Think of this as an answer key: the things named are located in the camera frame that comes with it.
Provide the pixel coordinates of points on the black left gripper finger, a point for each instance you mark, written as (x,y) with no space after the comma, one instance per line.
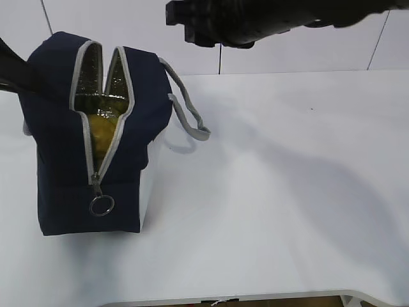
(17,75)

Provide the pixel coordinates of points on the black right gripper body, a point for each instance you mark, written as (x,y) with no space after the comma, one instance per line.
(236,24)

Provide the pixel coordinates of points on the navy lunch bag grey handles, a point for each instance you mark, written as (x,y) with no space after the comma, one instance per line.
(139,88)

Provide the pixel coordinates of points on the yellow pear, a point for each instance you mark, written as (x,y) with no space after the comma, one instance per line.
(102,132)

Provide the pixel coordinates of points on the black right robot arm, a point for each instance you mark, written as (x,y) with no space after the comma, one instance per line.
(342,14)

